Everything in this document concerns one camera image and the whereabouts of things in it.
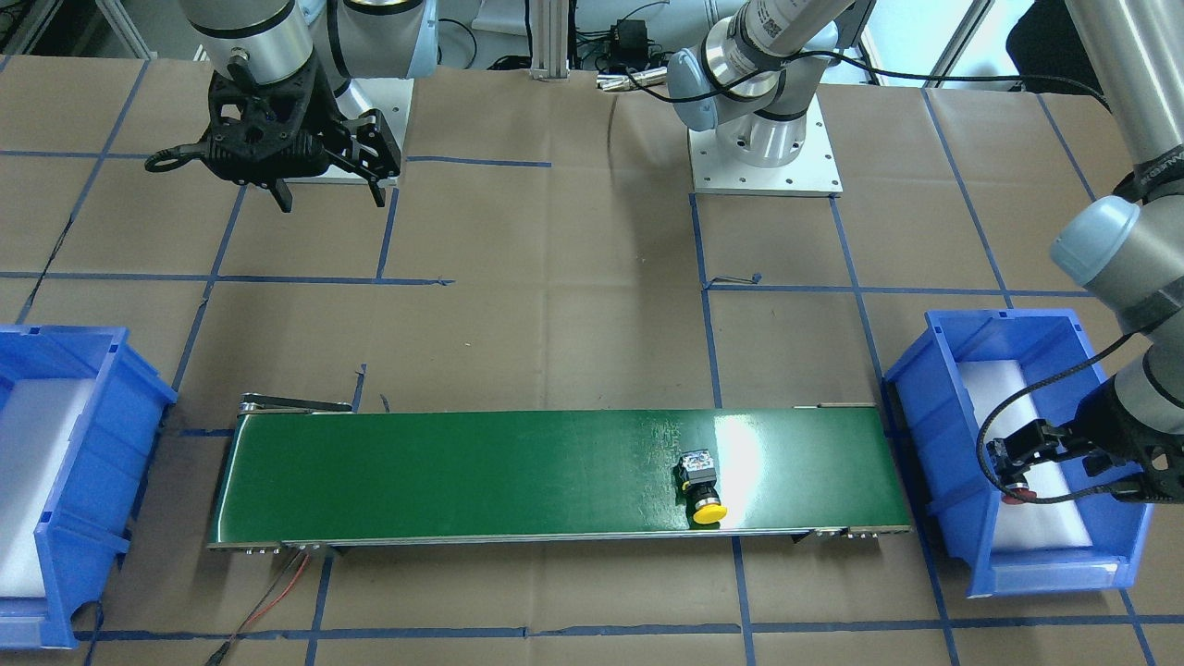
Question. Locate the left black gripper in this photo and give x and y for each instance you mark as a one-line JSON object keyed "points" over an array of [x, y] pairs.
{"points": [[1110, 422]]}

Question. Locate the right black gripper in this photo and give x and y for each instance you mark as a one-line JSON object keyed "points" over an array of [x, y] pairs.
{"points": [[326, 113]]}

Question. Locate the red mushroom push button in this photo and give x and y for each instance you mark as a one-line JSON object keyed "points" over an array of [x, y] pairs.
{"points": [[1017, 493]]}

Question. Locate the yellow mushroom push button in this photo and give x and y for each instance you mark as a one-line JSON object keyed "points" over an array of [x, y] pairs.
{"points": [[697, 477]]}

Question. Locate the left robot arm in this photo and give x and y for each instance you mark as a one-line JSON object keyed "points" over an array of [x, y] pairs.
{"points": [[1125, 248]]}

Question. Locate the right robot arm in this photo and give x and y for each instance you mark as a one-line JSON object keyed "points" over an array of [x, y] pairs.
{"points": [[261, 42]]}

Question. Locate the blue source bin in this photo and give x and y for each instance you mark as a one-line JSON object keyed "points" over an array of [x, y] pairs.
{"points": [[965, 362]]}

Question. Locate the green conveyor belt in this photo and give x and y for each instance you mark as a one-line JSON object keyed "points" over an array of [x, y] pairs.
{"points": [[382, 479]]}

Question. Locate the black power adapter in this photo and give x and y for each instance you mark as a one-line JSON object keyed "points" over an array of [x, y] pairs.
{"points": [[629, 44]]}

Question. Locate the white foam pad destination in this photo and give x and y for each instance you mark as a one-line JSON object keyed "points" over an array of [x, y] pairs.
{"points": [[36, 423]]}

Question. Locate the blue destination bin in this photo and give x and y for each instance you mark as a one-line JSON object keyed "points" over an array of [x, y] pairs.
{"points": [[84, 524]]}

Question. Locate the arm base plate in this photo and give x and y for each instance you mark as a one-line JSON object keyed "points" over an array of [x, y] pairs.
{"points": [[759, 156], [296, 132]]}

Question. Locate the aluminium profile post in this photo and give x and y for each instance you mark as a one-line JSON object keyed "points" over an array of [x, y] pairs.
{"points": [[550, 33]]}

